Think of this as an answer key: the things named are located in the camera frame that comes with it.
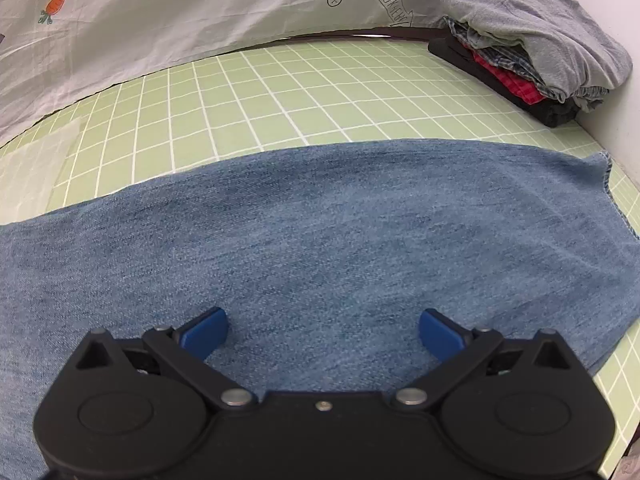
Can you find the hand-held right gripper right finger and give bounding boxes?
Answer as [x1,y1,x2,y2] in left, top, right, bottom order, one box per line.
[392,309,577,410]

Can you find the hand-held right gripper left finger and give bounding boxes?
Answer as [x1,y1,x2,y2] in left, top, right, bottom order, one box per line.
[75,306,259,410]

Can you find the blue denim jeans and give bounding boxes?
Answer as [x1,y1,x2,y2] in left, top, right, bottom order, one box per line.
[0,137,640,480]

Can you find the green checked mat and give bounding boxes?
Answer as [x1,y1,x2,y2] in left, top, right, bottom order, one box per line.
[0,37,640,480]

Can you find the black folded garment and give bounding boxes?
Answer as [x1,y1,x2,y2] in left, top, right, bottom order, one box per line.
[427,35,585,129]

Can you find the blue plaid folded garment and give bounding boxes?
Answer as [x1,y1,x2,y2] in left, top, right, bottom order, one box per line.
[445,17,552,102]

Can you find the grey folded garment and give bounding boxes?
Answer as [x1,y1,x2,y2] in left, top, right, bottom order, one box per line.
[440,0,634,112]

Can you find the pale carrot print sheet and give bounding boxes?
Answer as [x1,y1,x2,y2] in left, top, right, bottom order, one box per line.
[0,0,537,150]

